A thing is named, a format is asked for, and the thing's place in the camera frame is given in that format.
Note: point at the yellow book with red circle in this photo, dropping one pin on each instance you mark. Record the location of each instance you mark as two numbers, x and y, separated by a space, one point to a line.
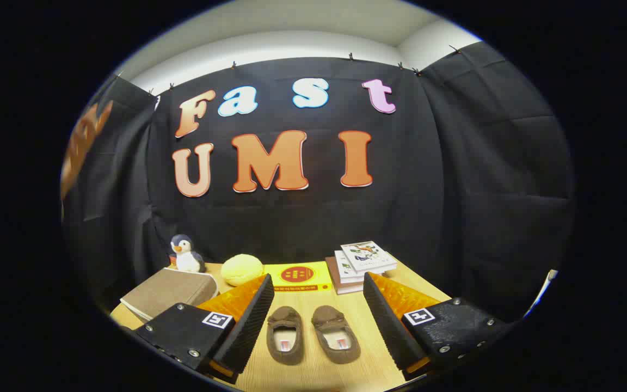
316 276

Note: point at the black backdrop cloth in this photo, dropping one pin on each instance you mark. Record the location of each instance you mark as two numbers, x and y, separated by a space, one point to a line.
302 218

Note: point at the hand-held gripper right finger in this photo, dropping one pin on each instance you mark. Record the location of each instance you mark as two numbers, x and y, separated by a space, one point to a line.
387 321

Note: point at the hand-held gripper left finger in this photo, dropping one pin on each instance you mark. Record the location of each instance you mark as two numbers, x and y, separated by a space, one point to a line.
248 321

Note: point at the round yellow plush cushion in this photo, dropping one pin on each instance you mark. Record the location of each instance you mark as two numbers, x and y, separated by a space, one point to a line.
241 269

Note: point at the white book with illustrated cover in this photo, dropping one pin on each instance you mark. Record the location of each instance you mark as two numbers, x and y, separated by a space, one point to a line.
368 256

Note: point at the brown suede shoe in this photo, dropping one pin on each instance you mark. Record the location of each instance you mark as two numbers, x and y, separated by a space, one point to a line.
331 317
284 317

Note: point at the brown fabric storage box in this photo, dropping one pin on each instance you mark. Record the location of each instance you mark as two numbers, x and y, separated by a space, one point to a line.
166 291

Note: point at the penguin plush toy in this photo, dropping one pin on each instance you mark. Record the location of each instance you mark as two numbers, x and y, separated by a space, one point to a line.
187 260

